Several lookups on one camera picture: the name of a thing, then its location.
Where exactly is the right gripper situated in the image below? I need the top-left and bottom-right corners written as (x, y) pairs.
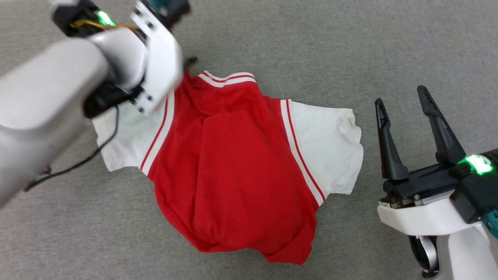
top-left (375, 86), bottom-right (498, 209)

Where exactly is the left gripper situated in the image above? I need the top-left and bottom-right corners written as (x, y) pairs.
top-left (50, 0), bottom-right (135, 39)

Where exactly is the red and white shirt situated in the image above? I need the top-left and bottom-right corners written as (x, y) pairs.
top-left (93, 70), bottom-right (364, 266)

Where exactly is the grey fabric sofa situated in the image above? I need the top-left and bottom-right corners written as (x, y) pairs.
top-left (0, 0), bottom-right (498, 280)

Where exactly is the thin black cable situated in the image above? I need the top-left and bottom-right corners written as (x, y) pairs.
top-left (24, 105), bottom-right (119, 192)

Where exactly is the teal right camera connector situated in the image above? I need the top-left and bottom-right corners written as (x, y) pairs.
top-left (482, 211), bottom-right (498, 238)

